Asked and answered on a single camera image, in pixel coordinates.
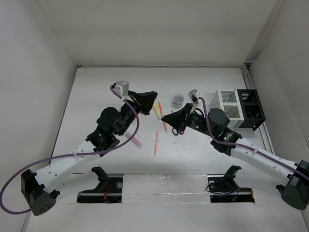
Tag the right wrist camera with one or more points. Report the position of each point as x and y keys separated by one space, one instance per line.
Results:
x=194 y=96

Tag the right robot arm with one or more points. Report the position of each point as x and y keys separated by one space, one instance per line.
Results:
x=288 y=179

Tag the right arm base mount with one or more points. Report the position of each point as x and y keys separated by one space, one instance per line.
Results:
x=223 y=188

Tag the black handled scissors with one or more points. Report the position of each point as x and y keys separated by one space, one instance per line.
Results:
x=178 y=119

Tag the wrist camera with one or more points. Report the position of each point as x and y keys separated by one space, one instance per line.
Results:
x=194 y=96
x=121 y=88

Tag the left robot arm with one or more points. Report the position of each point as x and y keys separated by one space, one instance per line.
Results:
x=43 y=187

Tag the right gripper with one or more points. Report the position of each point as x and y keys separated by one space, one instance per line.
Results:
x=175 y=118

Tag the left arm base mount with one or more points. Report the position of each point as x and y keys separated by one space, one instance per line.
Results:
x=108 y=189

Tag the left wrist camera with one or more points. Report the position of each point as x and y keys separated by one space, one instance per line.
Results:
x=121 y=88

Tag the red pen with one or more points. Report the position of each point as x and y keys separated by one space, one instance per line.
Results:
x=161 y=113
x=156 y=142

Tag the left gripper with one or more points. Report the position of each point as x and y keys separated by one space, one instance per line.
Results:
x=144 y=101

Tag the purple highlighter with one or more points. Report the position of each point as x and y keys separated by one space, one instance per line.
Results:
x=134 y=140

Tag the white slotted organizer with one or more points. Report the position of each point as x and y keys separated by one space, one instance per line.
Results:
x=232 y=110

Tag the jar of paper clips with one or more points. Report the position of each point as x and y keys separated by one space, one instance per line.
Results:
x=178 y=100

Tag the black slotted organizer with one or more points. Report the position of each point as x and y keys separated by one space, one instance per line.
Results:
x=251 y=107

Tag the yellow highlighter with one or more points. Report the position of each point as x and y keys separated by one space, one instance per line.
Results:
x=157 y=110

